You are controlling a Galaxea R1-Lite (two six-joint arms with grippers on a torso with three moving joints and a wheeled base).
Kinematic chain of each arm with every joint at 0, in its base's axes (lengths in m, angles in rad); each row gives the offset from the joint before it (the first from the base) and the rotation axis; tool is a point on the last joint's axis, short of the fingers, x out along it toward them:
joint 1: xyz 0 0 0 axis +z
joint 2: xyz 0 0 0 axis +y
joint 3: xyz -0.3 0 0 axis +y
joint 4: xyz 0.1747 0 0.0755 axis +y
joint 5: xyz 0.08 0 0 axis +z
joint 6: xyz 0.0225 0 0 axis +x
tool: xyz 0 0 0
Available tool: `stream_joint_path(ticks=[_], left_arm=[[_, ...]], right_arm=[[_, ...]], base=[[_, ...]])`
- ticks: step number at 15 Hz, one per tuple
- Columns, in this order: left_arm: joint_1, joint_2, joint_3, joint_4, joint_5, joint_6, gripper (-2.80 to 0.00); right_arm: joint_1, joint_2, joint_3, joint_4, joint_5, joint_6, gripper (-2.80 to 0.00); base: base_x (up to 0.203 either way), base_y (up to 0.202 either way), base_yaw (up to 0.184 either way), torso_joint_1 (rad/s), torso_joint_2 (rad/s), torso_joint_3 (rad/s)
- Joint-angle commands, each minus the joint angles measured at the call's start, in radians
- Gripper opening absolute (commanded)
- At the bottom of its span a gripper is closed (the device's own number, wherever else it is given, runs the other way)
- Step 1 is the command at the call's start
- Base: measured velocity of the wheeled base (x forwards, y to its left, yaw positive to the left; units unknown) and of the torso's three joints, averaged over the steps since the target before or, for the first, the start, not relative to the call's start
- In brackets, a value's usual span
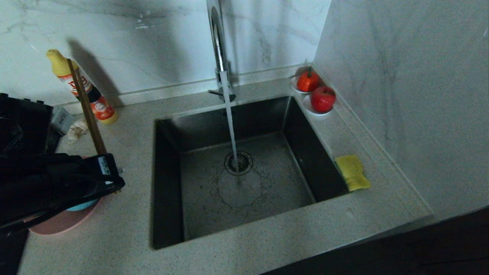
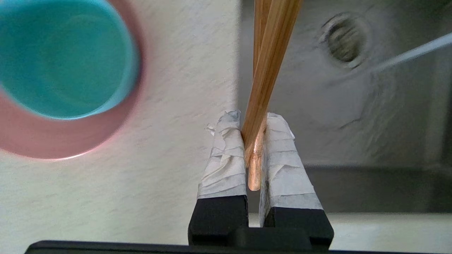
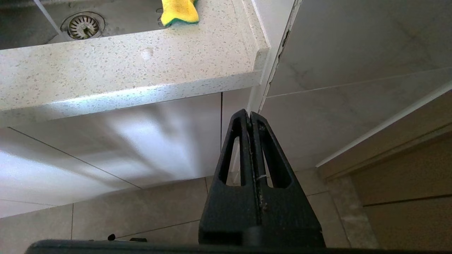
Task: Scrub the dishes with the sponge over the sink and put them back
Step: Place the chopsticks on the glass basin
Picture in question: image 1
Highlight pink plastic plate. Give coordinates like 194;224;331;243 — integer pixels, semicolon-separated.
29;198;102;236

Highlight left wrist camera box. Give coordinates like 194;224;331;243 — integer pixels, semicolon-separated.
50;106;75;136

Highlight yellow green sponge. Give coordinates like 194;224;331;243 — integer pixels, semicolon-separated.
335;155;372;192

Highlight red toy apple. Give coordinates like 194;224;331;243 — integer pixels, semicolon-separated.
311;86;337;113

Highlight orange-red toy tomato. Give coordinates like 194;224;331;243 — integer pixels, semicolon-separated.
297;68;320;92

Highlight crumpled white paper tissue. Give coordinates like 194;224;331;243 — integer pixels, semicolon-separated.
68;120;89;145

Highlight teal plastic bowl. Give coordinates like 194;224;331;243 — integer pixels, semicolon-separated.
66;199;99;212

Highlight small white round dish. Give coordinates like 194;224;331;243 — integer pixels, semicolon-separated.
291;75;319;94
303;94;334;116

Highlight orange dish soap bottle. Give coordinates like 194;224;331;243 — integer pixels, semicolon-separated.
46;49;118;125

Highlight round metal drain strainer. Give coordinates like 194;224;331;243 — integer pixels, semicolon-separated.
224;150;253;176

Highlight chrome sink faucet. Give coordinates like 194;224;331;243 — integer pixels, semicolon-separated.
206;0;236;103

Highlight stainless steel sink basin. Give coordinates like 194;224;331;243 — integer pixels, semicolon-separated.
152;95;350;251

